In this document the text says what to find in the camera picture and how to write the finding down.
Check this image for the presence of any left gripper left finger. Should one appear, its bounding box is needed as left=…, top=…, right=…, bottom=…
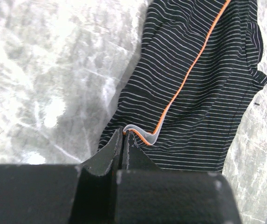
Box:
left=0, top=129, right=123, bottom=224

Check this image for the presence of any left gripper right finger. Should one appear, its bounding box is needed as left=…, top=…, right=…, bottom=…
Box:
left=115, top=132, right=241, bottom=224

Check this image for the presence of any black striped underwear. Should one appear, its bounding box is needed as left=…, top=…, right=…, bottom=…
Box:
left=98, top=0, right=267, bottom=172

